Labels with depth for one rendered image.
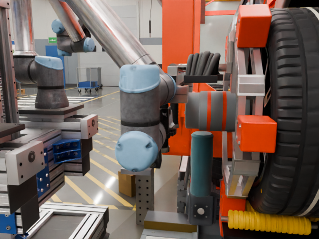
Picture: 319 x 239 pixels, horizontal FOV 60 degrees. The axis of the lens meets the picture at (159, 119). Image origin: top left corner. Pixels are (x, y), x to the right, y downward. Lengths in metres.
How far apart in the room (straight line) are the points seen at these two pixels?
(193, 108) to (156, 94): 0.43
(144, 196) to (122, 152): 1.32
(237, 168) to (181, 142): 0.78
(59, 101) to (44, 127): 0.14
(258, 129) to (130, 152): 0.30
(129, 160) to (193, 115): 0.47
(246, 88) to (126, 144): 0.35
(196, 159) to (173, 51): 0.61
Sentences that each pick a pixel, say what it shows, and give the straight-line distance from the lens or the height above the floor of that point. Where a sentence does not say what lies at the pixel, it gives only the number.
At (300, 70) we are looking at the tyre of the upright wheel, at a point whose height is 0.99.
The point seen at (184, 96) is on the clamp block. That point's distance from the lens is 0.79.
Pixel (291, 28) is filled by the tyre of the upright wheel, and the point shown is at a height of 1.10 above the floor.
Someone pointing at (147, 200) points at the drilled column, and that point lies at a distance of 1.84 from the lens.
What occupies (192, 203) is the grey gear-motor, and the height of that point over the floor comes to 0.35.
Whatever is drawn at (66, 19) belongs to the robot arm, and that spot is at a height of 1.23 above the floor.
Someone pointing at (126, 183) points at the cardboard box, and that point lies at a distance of 2.25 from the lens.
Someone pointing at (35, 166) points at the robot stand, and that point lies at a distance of 0.92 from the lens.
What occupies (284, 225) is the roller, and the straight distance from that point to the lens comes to 0.99.
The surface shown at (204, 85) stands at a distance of 3.41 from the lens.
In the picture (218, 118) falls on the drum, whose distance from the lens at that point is 0.92.
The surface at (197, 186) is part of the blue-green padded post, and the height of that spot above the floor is 0.53.
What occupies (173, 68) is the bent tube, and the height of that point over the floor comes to 1.00.
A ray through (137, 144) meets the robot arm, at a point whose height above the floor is 0.87.
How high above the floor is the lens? 1.00
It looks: 11 degrees down
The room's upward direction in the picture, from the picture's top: straight up
